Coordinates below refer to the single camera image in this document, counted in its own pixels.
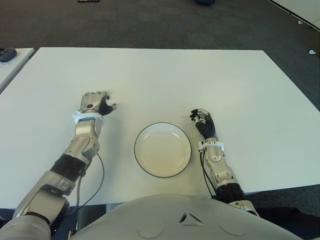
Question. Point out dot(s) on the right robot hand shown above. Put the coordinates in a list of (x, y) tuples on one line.
[(207, 126)]

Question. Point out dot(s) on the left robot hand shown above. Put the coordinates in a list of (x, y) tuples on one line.
[(90, 102)]

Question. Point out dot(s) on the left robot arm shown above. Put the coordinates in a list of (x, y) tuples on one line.
[(80, 147)]

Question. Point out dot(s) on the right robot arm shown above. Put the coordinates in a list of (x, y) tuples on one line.
[(220, 172)]

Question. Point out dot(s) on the white plate with black rim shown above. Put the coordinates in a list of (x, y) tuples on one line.
[(162, 152)]

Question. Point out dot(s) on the white side table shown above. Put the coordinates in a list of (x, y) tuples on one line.
[(12, 67)]

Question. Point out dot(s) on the dark game controller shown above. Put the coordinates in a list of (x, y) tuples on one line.
[(7, 55)]

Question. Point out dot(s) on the grey robot torso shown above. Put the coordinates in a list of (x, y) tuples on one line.
[(162, 220)]

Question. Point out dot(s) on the dark blue floor object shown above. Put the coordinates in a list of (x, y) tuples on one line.
[(205, 2)]

